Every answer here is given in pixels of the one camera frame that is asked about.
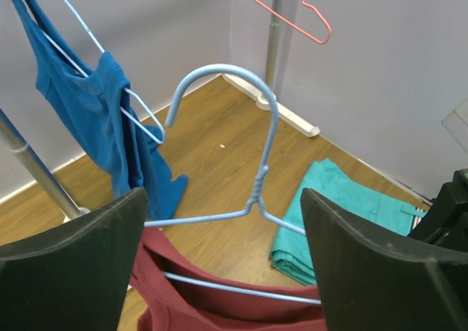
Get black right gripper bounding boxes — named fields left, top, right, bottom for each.
left=408, top=170, right=467, bottom=252

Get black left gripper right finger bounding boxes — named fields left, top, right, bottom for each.
left=301, top=189, right=467, bottom=330

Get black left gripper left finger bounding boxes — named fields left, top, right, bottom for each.
left=1, top=189, right=148, bottom=330

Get maroon tank top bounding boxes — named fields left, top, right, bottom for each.
left=129, top=227, right=326, bottom=331

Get light blue wire hanger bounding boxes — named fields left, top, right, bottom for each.
left=144, top=64, right=321, bottom=305

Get blue tank top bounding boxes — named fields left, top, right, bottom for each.
left=11, top=0, right=188, bottom=221

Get left grey rack pole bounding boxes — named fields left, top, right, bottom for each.
left=1, top=110, right=91, bottom=221

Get grey rack pole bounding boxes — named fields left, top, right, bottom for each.
left=1, top=110, right=91, bottom=221
left=265, top=0, right=283, bottom=88

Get turquoise folded shorts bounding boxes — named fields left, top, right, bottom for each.
left=269, top=158, right=431, bottom=286

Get right white rack foot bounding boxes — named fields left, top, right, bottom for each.
left=222, top=73, right=321, bottom=138

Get right grey rack pole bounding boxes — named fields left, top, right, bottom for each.
left=265, top=0, right=283, bottom=88

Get pink wire hanger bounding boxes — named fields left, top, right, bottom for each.
left=228, top=0, right=332, bottom=45

